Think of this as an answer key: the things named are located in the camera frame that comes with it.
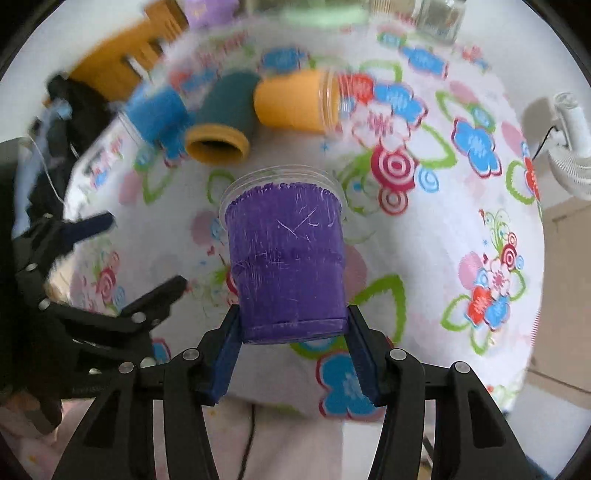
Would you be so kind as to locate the floral tablecloth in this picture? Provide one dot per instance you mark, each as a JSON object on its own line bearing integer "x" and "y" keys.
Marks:
{"x": 442, "y": 218}

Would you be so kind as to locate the blue plastic cup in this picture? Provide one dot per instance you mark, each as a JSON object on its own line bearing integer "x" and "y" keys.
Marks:
{"x": 154, "y": 114}

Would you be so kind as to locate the purple plush toy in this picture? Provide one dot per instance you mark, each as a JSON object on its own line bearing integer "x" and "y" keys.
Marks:
{"x": 209, "y": 13}

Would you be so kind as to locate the orange plastic cup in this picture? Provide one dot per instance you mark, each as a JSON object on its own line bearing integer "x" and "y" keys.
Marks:
{"x": 305, "y": 100}

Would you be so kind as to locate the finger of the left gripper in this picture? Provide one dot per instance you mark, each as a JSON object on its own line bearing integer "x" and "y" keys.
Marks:
{"x": 52, "y": 238}
{"x": 135, "y": 319}

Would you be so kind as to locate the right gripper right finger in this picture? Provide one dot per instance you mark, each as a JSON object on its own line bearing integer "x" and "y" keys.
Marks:
{"x": 473, "y": 440}

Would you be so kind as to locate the black clothing pile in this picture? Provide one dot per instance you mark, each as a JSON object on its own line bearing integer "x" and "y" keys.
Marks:
{"x": 76, "y": 116}

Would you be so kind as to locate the purple plastic cup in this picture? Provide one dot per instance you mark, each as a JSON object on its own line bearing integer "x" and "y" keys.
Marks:
{"x": 287, "y": 253}

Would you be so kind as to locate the glass mason jar mug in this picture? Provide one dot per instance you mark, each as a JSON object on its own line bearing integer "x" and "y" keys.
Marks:
{"x": 441, "y": 19}

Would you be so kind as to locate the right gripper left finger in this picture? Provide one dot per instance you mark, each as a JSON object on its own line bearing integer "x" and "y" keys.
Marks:
{"x": 114, "y": 439}

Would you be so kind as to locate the green desk fan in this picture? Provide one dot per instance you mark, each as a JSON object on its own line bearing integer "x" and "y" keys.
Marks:
{"x": 310, "y": 13}

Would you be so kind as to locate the white circulator fan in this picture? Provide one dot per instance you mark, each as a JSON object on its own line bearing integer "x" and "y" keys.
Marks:
{"x": 569, "y": 155}

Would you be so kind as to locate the teal cup orange rim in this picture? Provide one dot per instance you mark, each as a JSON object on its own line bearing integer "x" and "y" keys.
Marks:
{"x": 225, "y": 122}

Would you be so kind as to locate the white side cabinet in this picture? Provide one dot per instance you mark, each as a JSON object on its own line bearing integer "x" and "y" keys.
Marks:
{"x": 561, "y": 357}

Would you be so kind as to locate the wooden chair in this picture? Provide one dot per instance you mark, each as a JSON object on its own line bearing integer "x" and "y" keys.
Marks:
{"x": 115, "y": 67}

